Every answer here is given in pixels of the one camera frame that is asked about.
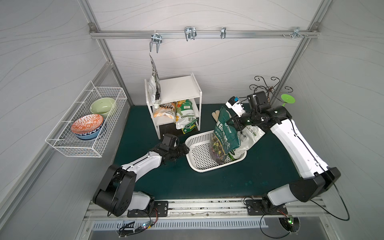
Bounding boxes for aluminium frame post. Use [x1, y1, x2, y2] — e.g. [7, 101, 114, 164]
[271, 0, 333, 104]

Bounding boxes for wire bundle left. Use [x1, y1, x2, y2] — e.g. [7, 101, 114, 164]
[116, 206, 159, 238]

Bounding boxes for black white fertilizer bag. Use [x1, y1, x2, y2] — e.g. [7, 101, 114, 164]
[148, 55, 161, 109]

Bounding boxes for metal double hook left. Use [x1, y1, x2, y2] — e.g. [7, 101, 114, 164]
[150, 33, 163, 53]

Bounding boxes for green plastic wine glass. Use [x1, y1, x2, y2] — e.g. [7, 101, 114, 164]
[281, 94, 296, 107]

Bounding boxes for dark green soil bag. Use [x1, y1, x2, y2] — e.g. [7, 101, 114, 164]
[209, 106, 241, 165]

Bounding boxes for white two-tier shelf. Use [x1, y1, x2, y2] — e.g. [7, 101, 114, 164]
[145, 73, 203, 139]

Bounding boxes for white work glove red cuff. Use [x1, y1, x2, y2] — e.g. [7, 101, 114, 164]
[212, 110, 220, 123]

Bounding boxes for metal double hook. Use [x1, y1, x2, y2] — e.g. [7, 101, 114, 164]
[184, 27, 197, 42]
[150, 33, 163, 53]

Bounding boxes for white slotted cable duct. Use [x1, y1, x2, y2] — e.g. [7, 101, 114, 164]
[92, 218, 269, 231]

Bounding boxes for horizontal aluminium rail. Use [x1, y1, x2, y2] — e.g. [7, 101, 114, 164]
[90, 28, 317, 40]

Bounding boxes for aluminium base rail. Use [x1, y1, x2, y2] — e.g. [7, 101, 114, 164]
[83, 196, 328, 220]

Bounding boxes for light green bowl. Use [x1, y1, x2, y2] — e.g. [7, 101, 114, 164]
[90, 98, 117, 120]

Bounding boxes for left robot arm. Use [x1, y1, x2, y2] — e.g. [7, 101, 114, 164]
[92, 134, 190, 217]

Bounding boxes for black cable right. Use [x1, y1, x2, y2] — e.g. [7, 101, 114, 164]
[257, 182, 351, 240]

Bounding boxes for white wire wall basket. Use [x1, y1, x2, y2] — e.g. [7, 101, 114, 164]
[46, 82, 127, 158]

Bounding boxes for white green shelf bag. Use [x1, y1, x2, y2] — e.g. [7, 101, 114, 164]
[175, 100, 197, 130]

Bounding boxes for metal bracket hook right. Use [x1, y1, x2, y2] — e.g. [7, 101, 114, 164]
[282, 27, 310, 40]

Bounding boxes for white perforated plastic basket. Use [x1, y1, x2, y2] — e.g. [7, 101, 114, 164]
[185, 131, 247, 173]

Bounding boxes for orange snack bag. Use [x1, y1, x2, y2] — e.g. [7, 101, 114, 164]
[153, 102, 177, 119]

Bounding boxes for blue bowl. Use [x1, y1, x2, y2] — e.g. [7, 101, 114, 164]
[75, 124, 104, 141]

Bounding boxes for metal clip hook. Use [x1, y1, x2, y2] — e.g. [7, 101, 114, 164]
[221, 27, 227, 39]

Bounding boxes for small yellow green packet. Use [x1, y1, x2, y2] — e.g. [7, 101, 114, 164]
[182, 122, 198, 134]

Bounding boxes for white green fertilizer bag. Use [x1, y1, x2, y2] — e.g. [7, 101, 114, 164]
[229, 126, 265, 160]

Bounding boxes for copper scroll stand rod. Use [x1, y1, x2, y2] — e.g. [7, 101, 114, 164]
[249, 76, 294, 103]

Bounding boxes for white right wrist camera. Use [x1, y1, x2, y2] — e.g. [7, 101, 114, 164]
[226, 96, 246, 117]

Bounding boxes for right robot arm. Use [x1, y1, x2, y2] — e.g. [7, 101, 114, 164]
[226, 92, 341, 211]

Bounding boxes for metal double hook middle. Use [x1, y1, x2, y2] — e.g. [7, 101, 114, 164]
[184, 27, 197, 42]

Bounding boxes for orange patterned bowl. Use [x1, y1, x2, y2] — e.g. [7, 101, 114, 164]
[71, 114, 104, 134]

